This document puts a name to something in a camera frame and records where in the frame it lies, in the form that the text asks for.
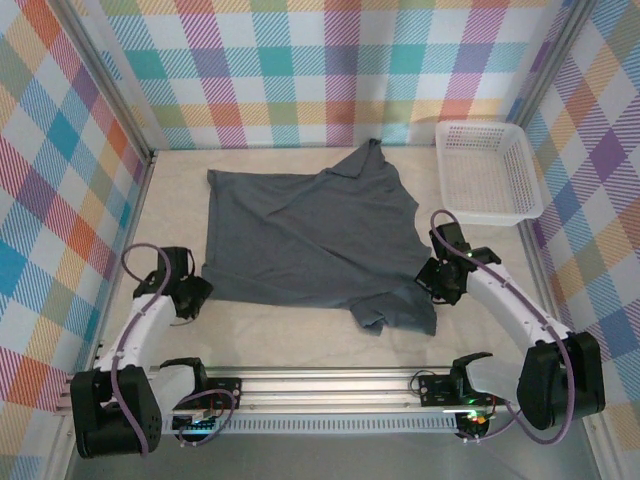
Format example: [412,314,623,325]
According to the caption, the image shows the grey t-shirt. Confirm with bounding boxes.
[200,137,439,339]

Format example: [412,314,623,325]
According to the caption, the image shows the white perforated plastic basket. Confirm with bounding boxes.
[433,120,545,227]

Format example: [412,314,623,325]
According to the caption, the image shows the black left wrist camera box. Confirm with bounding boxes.
[158,246,197,281]

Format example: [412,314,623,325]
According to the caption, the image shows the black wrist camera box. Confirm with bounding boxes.
[158,246,197,281]
[428,223,472,261]

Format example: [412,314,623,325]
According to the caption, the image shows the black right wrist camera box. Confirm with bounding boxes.
[428,223,472,261]

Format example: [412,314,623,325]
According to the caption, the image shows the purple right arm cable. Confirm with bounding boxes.
[430,209,575,446]

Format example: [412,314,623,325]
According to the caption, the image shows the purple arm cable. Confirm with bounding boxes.
[430,209,575,446]
[113,242,239,459]

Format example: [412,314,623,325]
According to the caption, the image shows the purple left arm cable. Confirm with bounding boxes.
[113,242,239,459]

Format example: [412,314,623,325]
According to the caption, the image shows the aluminium side frame strip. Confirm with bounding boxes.
[47,149,159,480]
[517,219,621,480]

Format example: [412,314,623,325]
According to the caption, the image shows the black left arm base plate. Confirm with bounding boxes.
[199,377,245,412]

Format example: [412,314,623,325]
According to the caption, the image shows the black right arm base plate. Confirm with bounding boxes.
[416,373,511,409]

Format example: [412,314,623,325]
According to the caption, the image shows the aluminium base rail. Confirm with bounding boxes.
[57,366,607,417]

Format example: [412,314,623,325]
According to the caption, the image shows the slotted grey cable duct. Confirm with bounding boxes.
[159,416,460,436]

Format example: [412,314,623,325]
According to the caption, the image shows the aluminium corner post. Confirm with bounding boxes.
[49,0,160,174]
[505,0,601,132]

